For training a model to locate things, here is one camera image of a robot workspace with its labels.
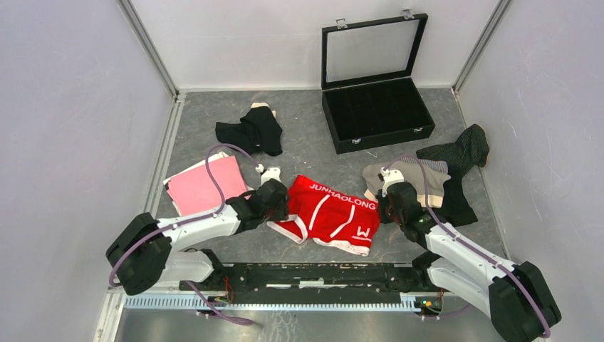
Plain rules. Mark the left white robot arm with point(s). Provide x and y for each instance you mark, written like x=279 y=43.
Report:
x=151 y=251

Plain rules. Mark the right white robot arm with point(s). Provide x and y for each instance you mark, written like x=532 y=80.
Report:
x=515 y=297

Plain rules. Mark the black underwear with beige band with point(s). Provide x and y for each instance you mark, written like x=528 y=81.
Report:
x=257 y=131

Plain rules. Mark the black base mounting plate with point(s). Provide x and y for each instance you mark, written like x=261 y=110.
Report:
x=317 y=283

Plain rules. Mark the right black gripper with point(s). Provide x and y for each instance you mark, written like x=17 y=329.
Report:
x=382 y=200

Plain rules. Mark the pink underwear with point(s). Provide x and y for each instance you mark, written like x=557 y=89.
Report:
x=192 y=190

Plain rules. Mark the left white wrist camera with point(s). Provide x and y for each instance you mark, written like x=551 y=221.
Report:
x=268 y=173

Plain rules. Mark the dark striped black underwear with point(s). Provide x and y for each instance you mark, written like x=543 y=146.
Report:
x=469 y=150

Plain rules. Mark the red boxer briefs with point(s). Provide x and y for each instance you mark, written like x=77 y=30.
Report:
x=328 y=217

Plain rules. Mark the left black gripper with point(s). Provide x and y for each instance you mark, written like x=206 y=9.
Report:
x=282 y=214

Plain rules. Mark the beige grey ribbed underwear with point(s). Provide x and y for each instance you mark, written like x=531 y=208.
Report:
x=412 y=174

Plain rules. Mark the black display case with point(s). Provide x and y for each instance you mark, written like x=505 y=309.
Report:
x=368 y=95

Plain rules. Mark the grey striped underwear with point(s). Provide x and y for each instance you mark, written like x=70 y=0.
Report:
x=437 y=166

